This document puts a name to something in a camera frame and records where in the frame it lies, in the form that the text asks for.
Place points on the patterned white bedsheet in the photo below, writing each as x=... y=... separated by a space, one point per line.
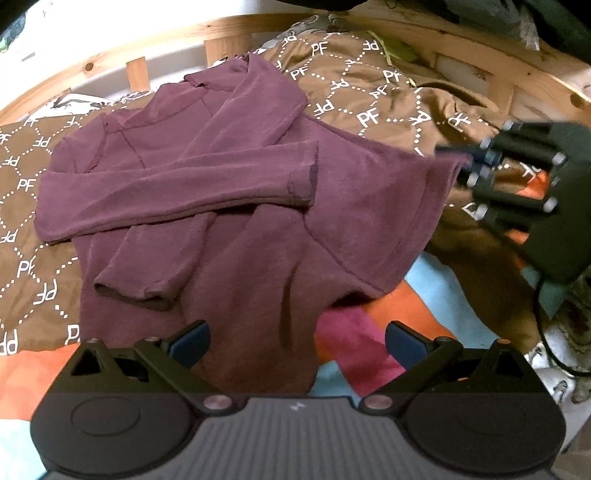
x=562 y=358

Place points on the wooden bed frame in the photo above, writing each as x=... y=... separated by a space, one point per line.
x=556 y=79

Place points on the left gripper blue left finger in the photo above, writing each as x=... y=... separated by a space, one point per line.
x=181 y=350

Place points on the maroon long-sleeve shirt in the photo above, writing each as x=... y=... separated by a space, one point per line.
x=223 y=200

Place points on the brown PF patterned quilt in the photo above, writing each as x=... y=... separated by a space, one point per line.
x=466 y=284

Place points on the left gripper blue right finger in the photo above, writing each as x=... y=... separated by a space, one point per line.
x=409 y=347

